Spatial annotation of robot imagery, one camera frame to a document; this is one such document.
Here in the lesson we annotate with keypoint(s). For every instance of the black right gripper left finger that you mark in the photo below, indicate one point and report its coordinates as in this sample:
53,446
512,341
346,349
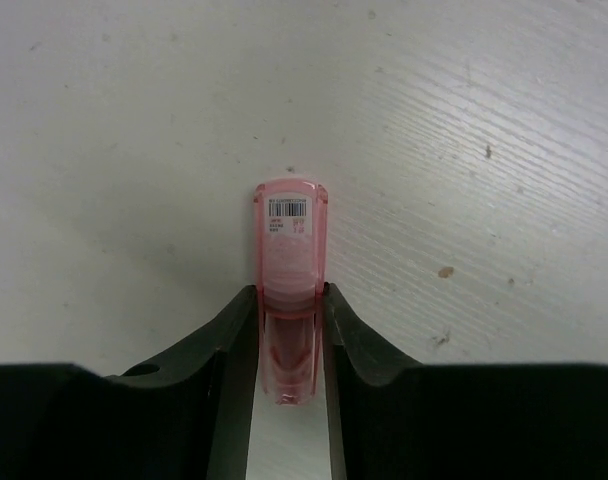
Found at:
184,413

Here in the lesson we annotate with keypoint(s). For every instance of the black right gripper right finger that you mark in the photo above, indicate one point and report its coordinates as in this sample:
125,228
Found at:
392,417

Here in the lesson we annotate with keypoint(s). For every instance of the pink translucent highlighter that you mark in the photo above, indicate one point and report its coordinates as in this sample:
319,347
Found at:
290,254

